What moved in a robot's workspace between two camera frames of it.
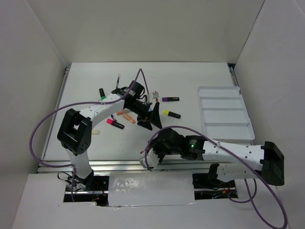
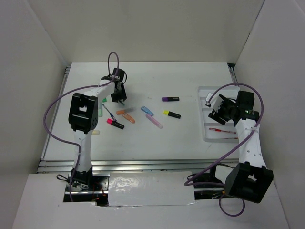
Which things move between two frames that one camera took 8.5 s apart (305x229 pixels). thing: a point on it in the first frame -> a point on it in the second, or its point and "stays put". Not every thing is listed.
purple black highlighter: (168, 99) stays put
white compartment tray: (226, 119) stays put
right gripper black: (154, 145) -> (216, 116)
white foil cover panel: (153, 188) stays put
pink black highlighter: (115, 123) stays put
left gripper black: (152, 115) -> (122, 96)
